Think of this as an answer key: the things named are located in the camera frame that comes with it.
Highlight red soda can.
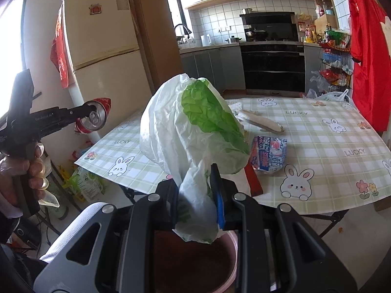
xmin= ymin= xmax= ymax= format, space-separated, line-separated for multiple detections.
xmin=74 ymin=97 xmax=111 ymax=134

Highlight white green plastic bag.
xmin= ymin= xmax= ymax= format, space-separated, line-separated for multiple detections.
xmin=139 ymin=73 xmax=250 ymax=243

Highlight pink trash bin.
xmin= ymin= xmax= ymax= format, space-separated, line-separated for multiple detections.
xmin=154 ymin=231 xmax=238 ymax=292

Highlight grey kitchen cabinets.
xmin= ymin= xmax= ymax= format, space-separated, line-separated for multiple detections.
xmin=180 ymin=44 xmax=247 ymax=96

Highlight black kitchen faucet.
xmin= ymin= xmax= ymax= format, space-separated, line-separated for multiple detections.
xmin=174 ymin=23 xmax=192 ymax=42

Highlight gloved left hand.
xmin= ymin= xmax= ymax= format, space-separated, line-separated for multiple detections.
xmin=1 ymin=143 xmax=60 ymax=219

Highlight blue pink snack wrapper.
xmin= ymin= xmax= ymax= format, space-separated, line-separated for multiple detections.
xmin=250 ymin=136 xmax=288 ymax=174

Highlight red cloth on fridge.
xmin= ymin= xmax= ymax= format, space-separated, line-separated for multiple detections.
xmin=50 ymin=6 xmax=69 ymax=89

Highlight green plaid bunny tablecloth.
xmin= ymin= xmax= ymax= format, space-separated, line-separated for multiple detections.
xmin=77 ymin=97 xmax=390 ymax=214

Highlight cream refrigerator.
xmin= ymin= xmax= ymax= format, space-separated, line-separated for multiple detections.
xmin=62 ymin=0 xmax=152 ymax=142

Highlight white plastic bag on floor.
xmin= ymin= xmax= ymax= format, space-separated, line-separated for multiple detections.
xmin=304 ymin=89 xmax=353 ymax=104

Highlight black oven stove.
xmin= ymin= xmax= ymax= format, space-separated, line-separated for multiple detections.
xmin=240 ymin=11 xmax=305 ymax=94

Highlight white electric kettle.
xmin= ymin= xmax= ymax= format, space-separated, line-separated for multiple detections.
xmin=201 ymin=34 xmax=212 ymax=47

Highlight red apron hanging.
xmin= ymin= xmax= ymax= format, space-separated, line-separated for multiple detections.
xmin=348 ymin=0 xmax=390 ymax=132

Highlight wire storage rack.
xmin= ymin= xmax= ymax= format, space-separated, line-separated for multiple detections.
xmin=319 ymin=25 xmax=353 ymax=92

